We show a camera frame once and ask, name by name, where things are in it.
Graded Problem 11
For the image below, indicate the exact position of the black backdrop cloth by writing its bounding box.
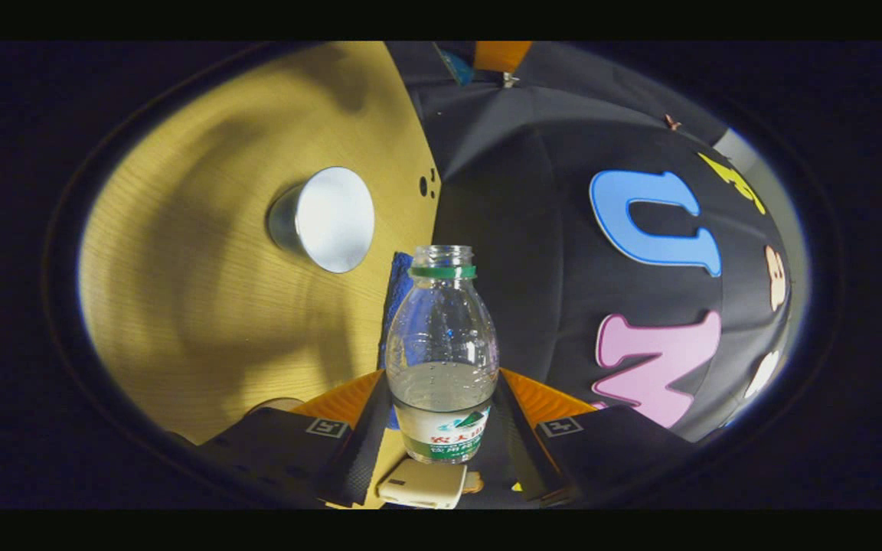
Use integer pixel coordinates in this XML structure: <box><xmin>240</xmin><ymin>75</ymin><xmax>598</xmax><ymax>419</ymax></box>
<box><xmin>386</xmin><ymin>41</ymin><xmax>802</xmax><ymax>506</ymax></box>

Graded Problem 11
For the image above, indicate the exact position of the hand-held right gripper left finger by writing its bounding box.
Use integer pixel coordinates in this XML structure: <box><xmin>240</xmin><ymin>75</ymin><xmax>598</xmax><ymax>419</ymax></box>
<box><xmin>200</xmin><ymin>370</ymin><xmax>393</xmax><ymax>508</ymax></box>

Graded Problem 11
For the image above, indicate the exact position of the white toaster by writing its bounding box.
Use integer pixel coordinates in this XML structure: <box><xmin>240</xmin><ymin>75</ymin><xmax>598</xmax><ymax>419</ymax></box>
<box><xmin>377</xmin><ymin>458</ymin><xmax>469</xmax><ymax>510</ymax></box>

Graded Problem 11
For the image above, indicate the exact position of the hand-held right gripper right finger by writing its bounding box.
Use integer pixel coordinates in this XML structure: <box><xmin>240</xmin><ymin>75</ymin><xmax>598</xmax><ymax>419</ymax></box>
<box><xmin>492</xmin><ymin>367</ymin><xmax>691</xmax><ymax>504</ymax></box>

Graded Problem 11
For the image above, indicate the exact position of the clear plastic water bottle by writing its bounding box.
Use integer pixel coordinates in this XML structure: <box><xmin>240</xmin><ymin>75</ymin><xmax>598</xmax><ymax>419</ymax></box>
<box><xmin>384</xmin><ymin>245</ymin><xmax>501</xmax><ymax>465</ymax></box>

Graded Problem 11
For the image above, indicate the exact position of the blue towel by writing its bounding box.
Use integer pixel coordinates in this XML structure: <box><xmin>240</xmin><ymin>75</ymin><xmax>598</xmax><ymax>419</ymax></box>
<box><xmin>377</xmin><ymin>253</ymin><xmax>415</xmax><ymax>429</ymax></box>

